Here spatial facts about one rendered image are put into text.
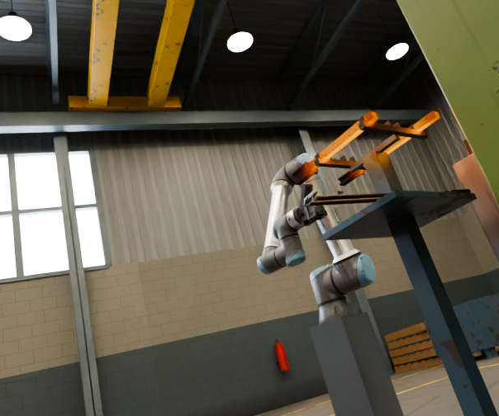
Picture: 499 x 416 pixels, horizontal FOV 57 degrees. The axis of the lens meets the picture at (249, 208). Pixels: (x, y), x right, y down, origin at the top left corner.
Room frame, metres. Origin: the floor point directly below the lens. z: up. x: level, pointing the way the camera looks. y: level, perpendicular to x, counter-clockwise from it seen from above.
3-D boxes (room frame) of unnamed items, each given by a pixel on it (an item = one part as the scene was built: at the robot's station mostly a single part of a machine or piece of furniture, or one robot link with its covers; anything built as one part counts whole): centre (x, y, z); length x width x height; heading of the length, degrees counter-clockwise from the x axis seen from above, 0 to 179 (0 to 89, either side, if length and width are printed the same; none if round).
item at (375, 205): (1.39, -0.44, 0.76); 0.40 x 0.30 x 0.02; 128
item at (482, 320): (6.88, -2.61, 0.36); 1.21 x 0.81 x 0.72; 14
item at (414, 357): (8.88, -2.41, 0.35); 1.26 x 0.88 x 0.70; 26
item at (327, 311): (2.42, -0.28, 0.65); 0.19 x 0.19 x 0.10
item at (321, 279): (2.42, -0.29, 0.79); 0.17 x 0.15 x 0.18; 51
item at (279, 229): (1.96, -0.14, 1.01); 0.12 x 0.09 x 0.10; 39
